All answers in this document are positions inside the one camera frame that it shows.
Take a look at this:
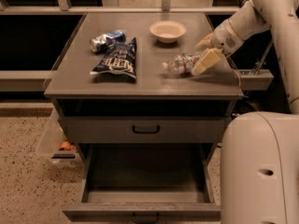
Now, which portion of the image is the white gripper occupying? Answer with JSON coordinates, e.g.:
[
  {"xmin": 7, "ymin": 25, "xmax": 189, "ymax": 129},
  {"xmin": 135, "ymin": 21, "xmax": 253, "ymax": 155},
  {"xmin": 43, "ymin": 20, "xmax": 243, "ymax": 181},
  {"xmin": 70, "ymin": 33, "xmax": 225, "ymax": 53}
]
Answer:
[{"xmin": 192, "ymin": 19, "xmax": 244, "ymax": 76}]

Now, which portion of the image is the clear plastic water bottle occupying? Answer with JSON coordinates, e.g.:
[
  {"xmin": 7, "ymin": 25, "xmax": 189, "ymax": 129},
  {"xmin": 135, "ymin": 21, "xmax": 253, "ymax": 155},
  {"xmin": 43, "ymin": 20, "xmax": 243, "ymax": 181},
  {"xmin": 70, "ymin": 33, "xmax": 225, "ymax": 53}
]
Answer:
[{"xmin": 162, "ymin": 53, "xmax": 200, "ymax": 75}]

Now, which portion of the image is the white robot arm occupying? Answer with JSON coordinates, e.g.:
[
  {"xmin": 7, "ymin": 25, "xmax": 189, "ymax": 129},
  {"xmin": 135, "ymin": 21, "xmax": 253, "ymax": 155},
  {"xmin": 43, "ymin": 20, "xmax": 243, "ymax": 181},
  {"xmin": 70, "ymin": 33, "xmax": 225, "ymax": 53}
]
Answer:
[{"xmin": 192, "ymin": 0, "xmax": 299, "ymax": 224}]

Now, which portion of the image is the grey drawer cabinet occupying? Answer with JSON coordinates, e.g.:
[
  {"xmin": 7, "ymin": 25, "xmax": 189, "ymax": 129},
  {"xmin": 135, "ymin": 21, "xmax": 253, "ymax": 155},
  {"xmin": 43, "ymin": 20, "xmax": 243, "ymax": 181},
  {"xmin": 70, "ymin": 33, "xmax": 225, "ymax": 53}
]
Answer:
[{"xmin": 43, "ymin": 11, "xmax": 245, "ymax": 161}]

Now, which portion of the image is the grey open lower drawer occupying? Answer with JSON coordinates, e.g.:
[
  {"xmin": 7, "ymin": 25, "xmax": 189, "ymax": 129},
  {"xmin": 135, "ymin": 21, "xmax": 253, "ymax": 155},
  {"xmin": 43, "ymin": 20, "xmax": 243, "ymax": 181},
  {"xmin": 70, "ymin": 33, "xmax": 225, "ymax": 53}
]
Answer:
[{"xmin": 63, "ymin": 144, "xmax": 221, "ymax": 224}]

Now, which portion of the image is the grey upper closed drawer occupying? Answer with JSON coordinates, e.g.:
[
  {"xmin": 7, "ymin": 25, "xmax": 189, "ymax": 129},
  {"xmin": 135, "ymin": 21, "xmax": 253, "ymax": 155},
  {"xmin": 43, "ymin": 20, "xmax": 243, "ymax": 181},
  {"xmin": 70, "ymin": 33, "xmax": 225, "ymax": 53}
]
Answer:
[{"xmin": 59, "ymin": 117, "xmax": 231, "ymax": 144}]

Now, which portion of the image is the white paper bowl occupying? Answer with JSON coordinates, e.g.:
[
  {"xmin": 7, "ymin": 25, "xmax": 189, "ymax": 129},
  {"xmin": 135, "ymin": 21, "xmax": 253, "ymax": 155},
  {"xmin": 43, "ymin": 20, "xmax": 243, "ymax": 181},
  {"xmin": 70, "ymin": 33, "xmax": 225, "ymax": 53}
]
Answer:
[{"xmin": 149, "ymin": 21, "xmax": 186, "ymax": 44}]

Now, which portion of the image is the metal diagonal rod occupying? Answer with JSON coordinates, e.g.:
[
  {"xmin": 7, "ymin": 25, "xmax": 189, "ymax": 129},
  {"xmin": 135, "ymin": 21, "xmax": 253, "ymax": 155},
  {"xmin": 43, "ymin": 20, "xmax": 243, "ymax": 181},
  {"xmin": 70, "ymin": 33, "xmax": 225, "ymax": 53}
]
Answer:
[{"xmin": 250, "ymin": 40, "xmax": 273, "ymax": 76}]

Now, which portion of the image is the blue chip bag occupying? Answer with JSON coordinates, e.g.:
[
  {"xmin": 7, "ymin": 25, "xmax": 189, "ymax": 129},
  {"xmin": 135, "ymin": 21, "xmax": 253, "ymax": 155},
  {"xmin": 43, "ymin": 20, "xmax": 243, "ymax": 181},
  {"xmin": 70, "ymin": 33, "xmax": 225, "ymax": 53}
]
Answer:
[{"xmin": 92, "ymin": 38, "xmax": 137, "ymax": 79}]

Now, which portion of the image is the crushed blue soda can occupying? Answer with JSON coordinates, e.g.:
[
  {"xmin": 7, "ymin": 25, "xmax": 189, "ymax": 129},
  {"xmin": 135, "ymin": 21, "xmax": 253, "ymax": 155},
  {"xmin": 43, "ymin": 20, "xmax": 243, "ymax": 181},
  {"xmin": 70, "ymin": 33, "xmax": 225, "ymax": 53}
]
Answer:
[{"xmin": 90, "ymin": 30, "xmax": 126, "ymax": 53}]

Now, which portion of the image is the orange object in bin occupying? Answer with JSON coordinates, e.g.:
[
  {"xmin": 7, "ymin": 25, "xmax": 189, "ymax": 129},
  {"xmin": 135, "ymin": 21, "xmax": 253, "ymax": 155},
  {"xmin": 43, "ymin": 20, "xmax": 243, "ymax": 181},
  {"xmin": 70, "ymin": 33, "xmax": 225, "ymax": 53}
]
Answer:
[{"xmin": 60, "ymin": 142, "xmax": 77, "ymax": 152}]

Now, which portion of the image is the clear plastic storage bin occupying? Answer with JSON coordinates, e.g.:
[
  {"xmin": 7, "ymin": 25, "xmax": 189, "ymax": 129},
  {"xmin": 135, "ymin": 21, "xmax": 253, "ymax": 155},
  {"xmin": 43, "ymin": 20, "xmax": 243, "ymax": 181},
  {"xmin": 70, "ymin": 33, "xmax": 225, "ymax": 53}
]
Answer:
[{"xmin": 36, "ymin": 110, "xmax": 83, "ymax": 167}]

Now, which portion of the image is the metal window rail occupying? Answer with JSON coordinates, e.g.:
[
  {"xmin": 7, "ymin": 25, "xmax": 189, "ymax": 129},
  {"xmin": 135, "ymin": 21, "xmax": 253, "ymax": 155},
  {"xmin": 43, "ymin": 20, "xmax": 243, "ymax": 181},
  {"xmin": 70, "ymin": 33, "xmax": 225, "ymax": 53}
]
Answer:
[{"xmin": 0, "ymin": 0, "xmax": 241, "ymax": 16}]

